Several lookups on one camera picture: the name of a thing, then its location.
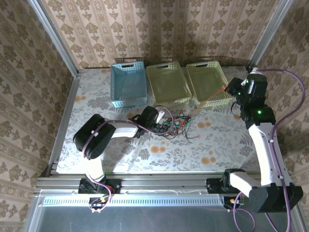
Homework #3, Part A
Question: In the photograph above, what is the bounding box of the green cable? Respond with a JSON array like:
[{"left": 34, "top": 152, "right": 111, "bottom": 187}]
[{"left": 172, "top": 117, "right": 191, "bottom": 129}]

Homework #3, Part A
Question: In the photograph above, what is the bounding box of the red cable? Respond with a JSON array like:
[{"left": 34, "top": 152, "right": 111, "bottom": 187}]
[
  {"left": 166, "top": 116, "right": 194, "bottom": 136},
  {"left": 188, "top": 85, "right": 229, "bottom": 116}
]

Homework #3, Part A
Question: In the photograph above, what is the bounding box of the yellow-green plastic basket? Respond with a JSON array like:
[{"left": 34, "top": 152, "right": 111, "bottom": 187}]
[
  {"left": 145, "top": 61, "right": 193, "bottom": 104},
  {"left": 185, "top": 60, "right": 234, "bottom": 109}
]

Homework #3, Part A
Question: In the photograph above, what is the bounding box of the blue plastic basket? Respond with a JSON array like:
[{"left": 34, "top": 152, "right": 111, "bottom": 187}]
[{"left": 110, "top": 61, "right": 148, "bottom": 109}]

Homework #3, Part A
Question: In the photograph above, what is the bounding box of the grey metal plate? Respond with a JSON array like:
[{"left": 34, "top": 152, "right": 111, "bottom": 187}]
[{"left": 24, "top": 189, "right": 309, "bottom": 232}]

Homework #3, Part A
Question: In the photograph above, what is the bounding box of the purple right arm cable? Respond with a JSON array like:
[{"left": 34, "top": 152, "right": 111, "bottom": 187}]
[{"left": 233, "top": 68, "right": 307, "bottom": 232}]

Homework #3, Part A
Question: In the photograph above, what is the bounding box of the aluminium frame rail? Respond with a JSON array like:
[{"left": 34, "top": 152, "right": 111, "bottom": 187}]
[{"left": 33, "top": 171, "right": 305, "bottom": 196}]

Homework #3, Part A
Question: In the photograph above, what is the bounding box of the aluminium frame post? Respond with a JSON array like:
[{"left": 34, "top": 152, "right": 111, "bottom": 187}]
[
  {"left": 250, "top": 0, "right": 294, "bottom": 70},
  {"left": 28, "top": 0, "right": 79, "bottom": 77}
]

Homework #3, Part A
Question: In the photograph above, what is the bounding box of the slotted cable duct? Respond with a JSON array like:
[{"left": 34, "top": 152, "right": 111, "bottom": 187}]
[{"left": 41, "top": 194, "right": 226, "bottom": 206}]

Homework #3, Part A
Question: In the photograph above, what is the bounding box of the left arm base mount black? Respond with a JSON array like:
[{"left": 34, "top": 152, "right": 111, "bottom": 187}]
[{"left": 78, "top": 178, "right": 121, "bottom": 194}]

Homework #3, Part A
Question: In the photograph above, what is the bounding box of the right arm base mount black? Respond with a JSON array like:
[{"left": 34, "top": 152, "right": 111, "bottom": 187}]
[{"left": 206, "top": 177, "right": 226, "bottom": 194}]

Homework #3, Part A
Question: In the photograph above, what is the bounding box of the aluminium side rail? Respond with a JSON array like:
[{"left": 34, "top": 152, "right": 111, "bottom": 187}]
[{"left": 47, "top": 72, "right": 82, "bottom": 178}]

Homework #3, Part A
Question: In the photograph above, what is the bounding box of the black cable bracket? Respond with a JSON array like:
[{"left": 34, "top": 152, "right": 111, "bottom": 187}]
[
  {"left": 223, "top": 196, "right": 244, "bottom": 213},
  {"left": 88, "top": 197, "right": 110, "bottom": 214}
]

